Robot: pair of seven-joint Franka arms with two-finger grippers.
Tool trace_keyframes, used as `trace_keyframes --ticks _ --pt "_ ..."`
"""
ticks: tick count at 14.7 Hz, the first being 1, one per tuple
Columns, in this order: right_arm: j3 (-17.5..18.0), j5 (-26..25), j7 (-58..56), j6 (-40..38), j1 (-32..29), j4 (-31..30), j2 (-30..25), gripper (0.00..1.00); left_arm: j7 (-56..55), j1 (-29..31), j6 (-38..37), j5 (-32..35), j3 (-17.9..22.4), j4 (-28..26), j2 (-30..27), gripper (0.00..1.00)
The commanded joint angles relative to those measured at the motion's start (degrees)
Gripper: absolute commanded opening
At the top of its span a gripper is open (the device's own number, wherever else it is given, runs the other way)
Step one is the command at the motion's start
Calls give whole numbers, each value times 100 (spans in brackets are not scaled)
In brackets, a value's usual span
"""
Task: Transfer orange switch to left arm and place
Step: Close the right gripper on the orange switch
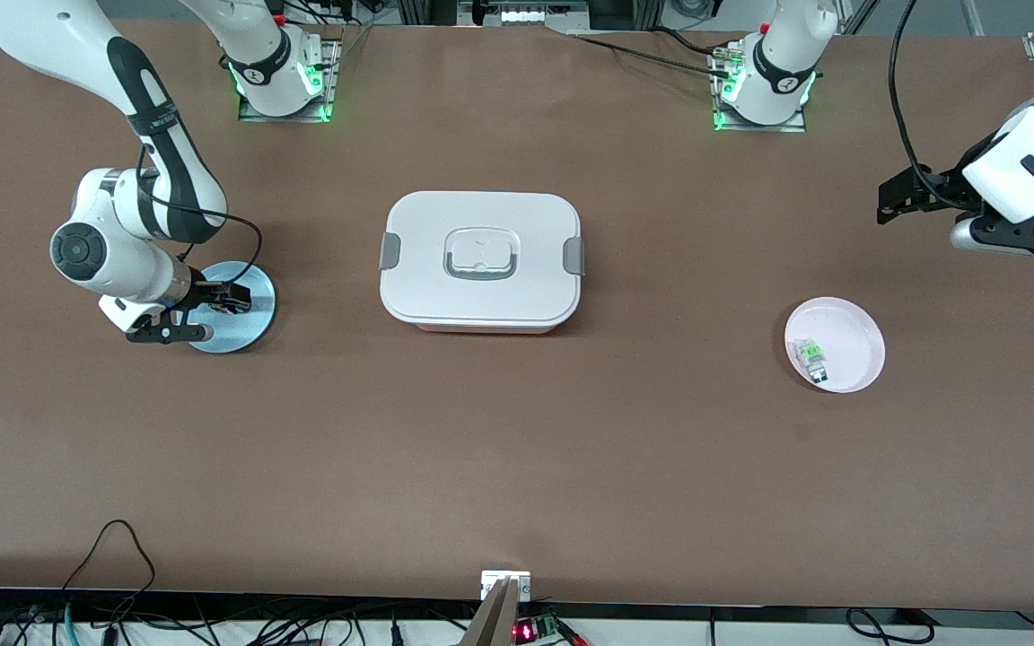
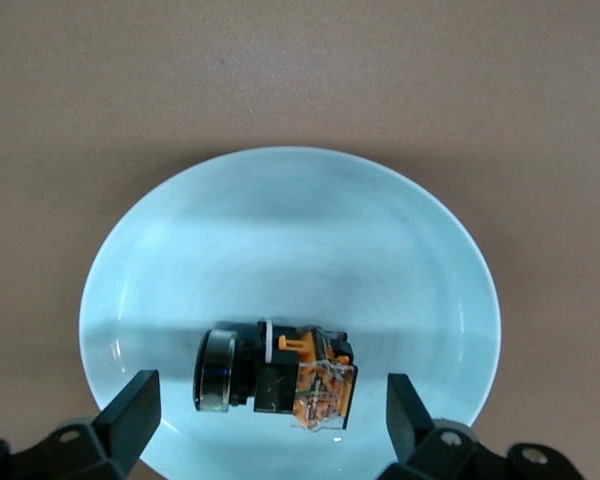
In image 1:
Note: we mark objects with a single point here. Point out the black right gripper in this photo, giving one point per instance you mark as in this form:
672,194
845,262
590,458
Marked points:
205,292

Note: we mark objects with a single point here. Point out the aluminium camera mount bar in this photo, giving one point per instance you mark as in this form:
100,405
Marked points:
495,624

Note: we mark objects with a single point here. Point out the green push-button switch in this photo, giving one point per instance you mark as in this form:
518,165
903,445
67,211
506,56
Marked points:
813,357

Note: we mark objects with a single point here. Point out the white lidded lunch box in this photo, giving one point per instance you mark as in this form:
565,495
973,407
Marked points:
481,296

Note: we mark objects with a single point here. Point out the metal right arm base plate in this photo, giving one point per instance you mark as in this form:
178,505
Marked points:
252,112

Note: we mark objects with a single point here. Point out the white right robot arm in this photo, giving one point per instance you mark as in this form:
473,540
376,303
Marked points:
113,251

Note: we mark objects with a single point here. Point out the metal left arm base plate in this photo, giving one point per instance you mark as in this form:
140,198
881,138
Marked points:
791,127

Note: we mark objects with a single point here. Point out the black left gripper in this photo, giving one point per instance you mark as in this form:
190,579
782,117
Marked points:
946,190

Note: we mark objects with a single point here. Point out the red LED circuit board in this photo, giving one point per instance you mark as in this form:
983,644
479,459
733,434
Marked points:
530,631

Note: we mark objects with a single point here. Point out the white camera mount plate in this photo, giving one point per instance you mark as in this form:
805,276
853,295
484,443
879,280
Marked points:
492,581

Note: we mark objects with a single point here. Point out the white lit device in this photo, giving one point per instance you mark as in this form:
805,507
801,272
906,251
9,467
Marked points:
526,15

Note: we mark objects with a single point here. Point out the pink round plate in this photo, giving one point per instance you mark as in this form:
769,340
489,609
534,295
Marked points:
854,345

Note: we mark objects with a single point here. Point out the light blue round plate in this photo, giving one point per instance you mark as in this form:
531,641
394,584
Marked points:
252,327

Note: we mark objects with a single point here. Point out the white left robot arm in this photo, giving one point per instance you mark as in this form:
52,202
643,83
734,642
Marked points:
1033,157

